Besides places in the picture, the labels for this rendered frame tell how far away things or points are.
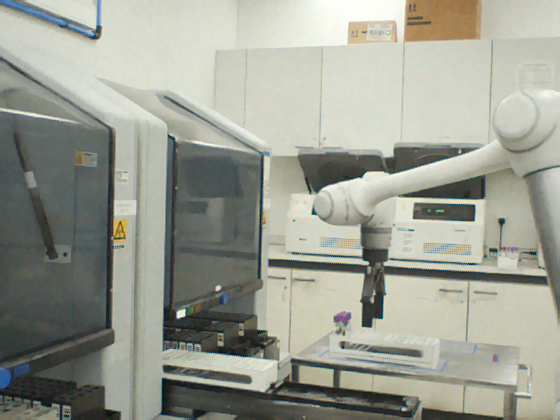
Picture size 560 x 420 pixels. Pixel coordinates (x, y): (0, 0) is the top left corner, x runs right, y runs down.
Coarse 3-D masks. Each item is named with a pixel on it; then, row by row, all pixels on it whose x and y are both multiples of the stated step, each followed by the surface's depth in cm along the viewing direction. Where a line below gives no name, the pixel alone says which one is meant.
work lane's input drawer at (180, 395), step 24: (168, 384) 163; (192, 384) 161; (288, 384) 165; (312, 384) 163; (192, 408) 160; (216, 408) 158; (240, 408) 156; (264, 408) 154; (288, 408) 152; (312, 408) 150; (336, 408) 149; (360, 408) 148; (384, 408) 146; (408, 408) 146
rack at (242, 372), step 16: (176, 352) 171; (192, 352) 172; (176, 368) 170; (192, 368) 170; (208, 368) 160; (224, 368) 159; (240, 368) 158; (256, 368) 158; (272, 368) 161; (224, 384) 159; (240, 384) 158; (256, 384) 156
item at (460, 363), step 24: (312, 360) 185; (336, 360) 185; (360, 360) 186; (456, 360) 189; (480, 360) 189; (504, 360) 190; (336, 384) 227; (456, 384) 171; (480, 384) 169; (504, 384) 167; (528, 384) 180; (504, 408) 167
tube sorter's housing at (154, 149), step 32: (64, 64) 159; (160, 128) 155; (224, 128) 221; (160, 160) 156; (160, 192) 156; (160, 224) 157; (160, 256) 157; (160, 288) 158; (160, 320) 159; (160, 352) 159; (160, 384) 160; (160, 416) 160; (192, 416) 161; (224, 416) 175
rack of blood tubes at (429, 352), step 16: (336, 336) 188; (352, 336) 188; (368, 336) 189; (384, 336) 190; (400, 336) 190; (416, 336) 190; (352, 352) 187; (368, 352) 185; (384, 352) 194; (400, 352) 192; (416, 352) 190; (432, 352) 179; (432, 368) 179
